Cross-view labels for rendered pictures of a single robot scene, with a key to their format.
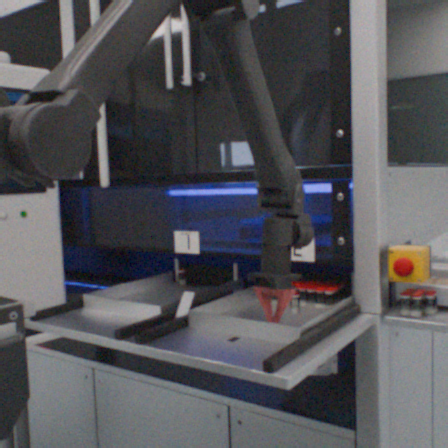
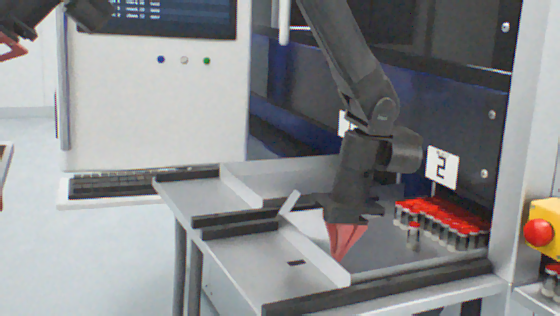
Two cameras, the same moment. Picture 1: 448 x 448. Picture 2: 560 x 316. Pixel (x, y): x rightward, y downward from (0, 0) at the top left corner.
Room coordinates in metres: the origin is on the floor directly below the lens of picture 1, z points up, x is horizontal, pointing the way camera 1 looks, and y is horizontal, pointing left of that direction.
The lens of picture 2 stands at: (0.15, -0.44, 1.31)
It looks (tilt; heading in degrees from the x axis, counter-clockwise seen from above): 13 degrees down; 24
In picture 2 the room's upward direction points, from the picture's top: 4 degrees clockwise
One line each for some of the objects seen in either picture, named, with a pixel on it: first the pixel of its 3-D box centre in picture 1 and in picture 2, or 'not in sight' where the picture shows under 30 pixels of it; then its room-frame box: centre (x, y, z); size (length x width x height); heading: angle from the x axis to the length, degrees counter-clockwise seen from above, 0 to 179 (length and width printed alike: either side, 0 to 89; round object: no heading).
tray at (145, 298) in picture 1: (167, 292); (310, 180); (1.29, 0.15, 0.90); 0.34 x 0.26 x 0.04; 145
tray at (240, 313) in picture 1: (281, 307); (395, 236); (1.10, -0.12, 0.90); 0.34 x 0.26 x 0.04; 145
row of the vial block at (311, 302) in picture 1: (298, 295); (434, 226); (1.17, -0.17, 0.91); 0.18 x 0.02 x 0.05; 55
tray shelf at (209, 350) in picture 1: (202, 317); (316, 221); (1.14, 0.05, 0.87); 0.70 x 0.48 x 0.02; 55
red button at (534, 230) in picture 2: (403, 266); (540, 232); (1.01, -0.37, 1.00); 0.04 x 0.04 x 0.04; 55
